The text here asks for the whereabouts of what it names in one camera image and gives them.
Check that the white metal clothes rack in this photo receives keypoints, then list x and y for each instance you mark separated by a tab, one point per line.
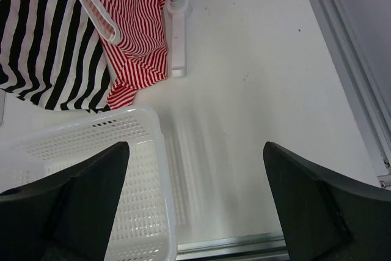
179	12

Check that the red white striped tank top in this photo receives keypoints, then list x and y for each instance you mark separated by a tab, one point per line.
133	38

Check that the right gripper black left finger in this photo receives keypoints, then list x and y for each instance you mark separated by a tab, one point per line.
67	215

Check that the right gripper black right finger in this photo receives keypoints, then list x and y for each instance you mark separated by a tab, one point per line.
325	215

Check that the black white striped tank top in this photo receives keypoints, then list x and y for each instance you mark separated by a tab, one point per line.
52	57

